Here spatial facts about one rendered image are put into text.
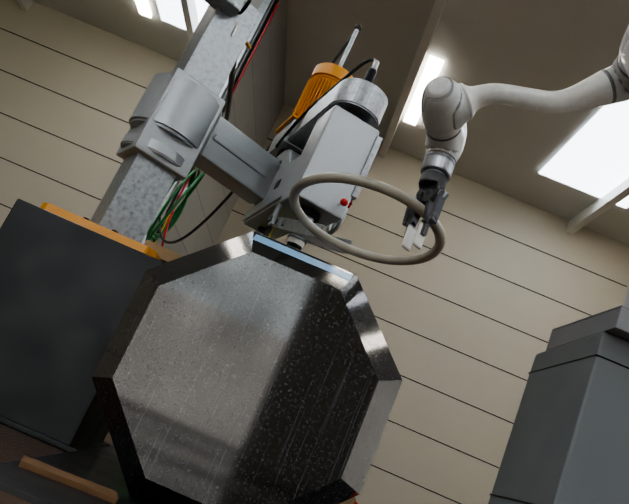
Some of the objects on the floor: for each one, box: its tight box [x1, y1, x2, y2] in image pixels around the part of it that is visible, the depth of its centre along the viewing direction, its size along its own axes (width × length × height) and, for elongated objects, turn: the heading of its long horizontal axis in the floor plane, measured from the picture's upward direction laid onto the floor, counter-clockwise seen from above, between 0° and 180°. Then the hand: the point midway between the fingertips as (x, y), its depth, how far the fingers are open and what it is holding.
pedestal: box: [0, 199, 164, 452], centre depth 270 cm, size 66×66×74 cm
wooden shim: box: [18, 455, 118, 504], centre depth 167 cm, size 25×10×2 cm, turn 162°
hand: (414, 237), depth 180 cm, fingers closed on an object, 3 cm apart
